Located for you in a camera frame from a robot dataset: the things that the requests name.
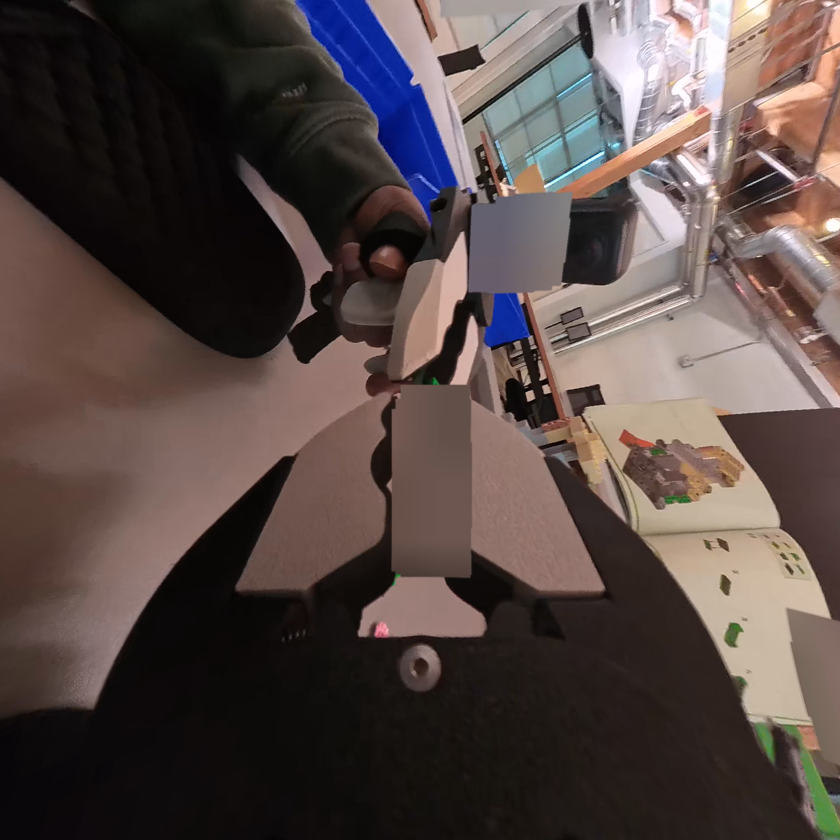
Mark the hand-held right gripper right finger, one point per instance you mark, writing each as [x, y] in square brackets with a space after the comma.
[525, 525]

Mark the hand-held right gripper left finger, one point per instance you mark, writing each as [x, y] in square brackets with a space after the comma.
[315, 512]

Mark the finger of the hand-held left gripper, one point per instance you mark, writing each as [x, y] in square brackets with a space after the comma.
[482, 354]
[420, 315]

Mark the person's left forearm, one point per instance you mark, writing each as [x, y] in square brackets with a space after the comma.
[275, 98]

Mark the grey desk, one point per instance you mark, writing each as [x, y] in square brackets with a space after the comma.
[131, 459]

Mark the person's left hand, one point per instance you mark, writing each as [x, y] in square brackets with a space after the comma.
[387, 262]

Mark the grey brick castle model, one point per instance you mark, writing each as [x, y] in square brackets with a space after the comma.
[584, 453]

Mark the large glass window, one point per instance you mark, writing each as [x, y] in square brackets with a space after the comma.
[544, 111]

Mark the building instruction booklet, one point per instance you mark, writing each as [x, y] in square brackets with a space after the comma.
[689, 544]

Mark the wooden ceiling beam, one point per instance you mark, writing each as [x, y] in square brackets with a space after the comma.
[643, 154]

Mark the black table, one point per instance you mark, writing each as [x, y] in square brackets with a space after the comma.
[787, 472]

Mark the black padded wrist rest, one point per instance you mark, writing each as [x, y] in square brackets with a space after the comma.
[131, 197]

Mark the silver ventilation duct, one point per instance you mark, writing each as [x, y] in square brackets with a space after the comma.
[718, 98]

